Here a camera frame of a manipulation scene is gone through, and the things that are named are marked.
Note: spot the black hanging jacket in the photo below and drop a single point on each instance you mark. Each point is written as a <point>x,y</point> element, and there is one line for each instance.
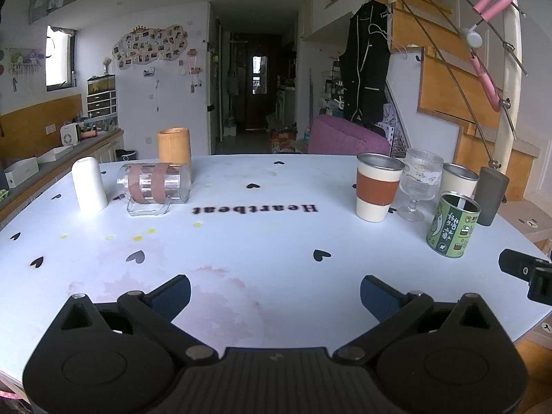
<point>364,64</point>

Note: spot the clear glass goblet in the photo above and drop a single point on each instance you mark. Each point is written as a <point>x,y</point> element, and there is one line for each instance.
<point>420,177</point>

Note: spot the black waste bin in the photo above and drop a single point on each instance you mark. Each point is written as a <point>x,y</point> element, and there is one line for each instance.
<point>126,155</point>

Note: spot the purple round stool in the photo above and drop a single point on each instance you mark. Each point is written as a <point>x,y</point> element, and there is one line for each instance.
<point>345,138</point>

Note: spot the wooden staircase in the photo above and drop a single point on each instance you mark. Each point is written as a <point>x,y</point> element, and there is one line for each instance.
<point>444,77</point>

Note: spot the pink clamp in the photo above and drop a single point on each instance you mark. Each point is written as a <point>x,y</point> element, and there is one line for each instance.
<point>491,4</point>

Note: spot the colourful cardboard box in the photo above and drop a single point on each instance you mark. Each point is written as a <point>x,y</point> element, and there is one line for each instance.
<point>283,139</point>

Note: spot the bamboo wooden cup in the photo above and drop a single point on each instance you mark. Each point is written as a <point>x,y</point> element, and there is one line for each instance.
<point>174,146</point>

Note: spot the white flat tray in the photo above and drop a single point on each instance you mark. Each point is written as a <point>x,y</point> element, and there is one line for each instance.
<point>55,154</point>

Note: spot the plastic drawer organizer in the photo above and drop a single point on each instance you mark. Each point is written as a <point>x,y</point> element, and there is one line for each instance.
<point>102,105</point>

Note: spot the white round clip device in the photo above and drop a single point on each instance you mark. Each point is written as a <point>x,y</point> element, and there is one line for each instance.
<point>473,38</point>

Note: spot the photo collage wall board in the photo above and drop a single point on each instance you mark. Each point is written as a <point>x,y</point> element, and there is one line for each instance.
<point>149,47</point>

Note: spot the glass fish tank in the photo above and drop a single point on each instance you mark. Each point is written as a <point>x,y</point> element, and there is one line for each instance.
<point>101,84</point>

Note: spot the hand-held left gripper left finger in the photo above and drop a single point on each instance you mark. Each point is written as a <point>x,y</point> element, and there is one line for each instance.
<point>172,298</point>

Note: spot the white ceramic cup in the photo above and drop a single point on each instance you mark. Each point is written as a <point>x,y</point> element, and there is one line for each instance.
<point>89,185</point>

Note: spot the side counter cabinet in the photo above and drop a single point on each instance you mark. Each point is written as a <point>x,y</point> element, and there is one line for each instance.
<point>51,172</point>

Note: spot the dark grey cup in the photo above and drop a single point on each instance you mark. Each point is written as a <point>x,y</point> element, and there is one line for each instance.
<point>491,198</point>

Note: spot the white cup with brown band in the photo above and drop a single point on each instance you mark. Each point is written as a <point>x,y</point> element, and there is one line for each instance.
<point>376,189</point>

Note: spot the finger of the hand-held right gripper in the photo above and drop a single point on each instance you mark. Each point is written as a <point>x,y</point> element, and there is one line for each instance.
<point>515,264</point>

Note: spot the glass mug with brown tape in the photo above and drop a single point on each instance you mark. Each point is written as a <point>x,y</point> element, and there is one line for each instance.
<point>153,183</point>

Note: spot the green printed tin can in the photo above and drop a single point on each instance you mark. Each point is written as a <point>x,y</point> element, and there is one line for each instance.
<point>450,228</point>

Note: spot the small white appliance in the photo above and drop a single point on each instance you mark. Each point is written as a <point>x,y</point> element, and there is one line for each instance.
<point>69,134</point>

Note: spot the white curved pole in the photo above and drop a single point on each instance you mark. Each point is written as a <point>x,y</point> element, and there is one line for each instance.
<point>511,73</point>

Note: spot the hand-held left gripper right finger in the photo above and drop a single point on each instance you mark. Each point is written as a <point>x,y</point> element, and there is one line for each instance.
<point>378,298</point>

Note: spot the white metal-lined cup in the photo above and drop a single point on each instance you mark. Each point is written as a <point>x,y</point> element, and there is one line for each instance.
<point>460,183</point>

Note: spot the window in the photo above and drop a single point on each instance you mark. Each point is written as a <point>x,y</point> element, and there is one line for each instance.
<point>58,60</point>

